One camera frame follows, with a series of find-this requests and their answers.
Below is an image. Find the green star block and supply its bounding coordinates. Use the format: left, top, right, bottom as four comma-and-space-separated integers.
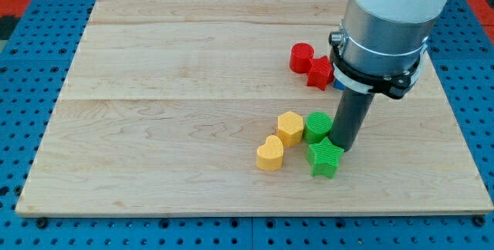
306, 137, 344, 179

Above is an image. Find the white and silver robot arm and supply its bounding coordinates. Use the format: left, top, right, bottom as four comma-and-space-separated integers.
329, 0, 448, 100

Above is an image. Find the yellow heart block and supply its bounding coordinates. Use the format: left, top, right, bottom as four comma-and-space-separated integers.
256, 135, 284, 171

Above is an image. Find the red star block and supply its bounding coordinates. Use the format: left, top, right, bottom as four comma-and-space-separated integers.
306, 56, 334, 91

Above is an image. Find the yellow hexagon block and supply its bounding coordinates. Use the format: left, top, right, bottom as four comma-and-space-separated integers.
276, 111, 304, 147

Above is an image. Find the green cylinder block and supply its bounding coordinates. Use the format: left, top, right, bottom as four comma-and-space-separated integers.
303, 112, 333, 144

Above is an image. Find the red cylinder block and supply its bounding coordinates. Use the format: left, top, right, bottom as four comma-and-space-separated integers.
289, 42, 315, 73

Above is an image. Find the wooden board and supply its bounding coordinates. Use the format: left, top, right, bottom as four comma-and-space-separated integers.
15, 0, 493, 218

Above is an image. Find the blue block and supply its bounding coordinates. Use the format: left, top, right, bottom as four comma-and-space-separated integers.
333, 79, 345, 90

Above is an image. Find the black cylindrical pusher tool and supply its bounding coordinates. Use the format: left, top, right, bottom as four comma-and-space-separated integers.
329, 88, 374, 152

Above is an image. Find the black clamp ring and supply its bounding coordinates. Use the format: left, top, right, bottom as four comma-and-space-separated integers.
329, 30, 428, 100

